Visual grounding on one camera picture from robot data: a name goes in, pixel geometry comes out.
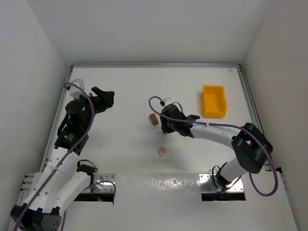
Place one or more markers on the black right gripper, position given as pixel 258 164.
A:
pixel 165 122

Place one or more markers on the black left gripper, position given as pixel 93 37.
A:
pixel 96 101

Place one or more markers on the yellow plastic bin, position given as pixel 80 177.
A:
pixel 214 104

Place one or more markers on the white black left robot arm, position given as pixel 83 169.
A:
pixel 63 177

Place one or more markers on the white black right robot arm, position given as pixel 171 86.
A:
pixel 247 142

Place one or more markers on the brown rectangular wooden block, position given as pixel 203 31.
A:
pixel 153 119

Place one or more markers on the helicopter shaped wooden piece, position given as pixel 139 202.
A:
pixel 161 151

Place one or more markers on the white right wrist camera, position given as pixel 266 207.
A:
pixel 168 101

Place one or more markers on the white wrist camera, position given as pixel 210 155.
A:
pixel 76 92
pixel 168 101

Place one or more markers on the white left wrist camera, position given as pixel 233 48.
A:
pixel 76 92

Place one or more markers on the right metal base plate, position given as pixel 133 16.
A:
pixel 207 185

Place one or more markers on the metal base plate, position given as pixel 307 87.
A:
pixel 207 185
pixel 103 183

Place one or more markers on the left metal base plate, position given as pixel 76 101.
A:
pixel 103 183

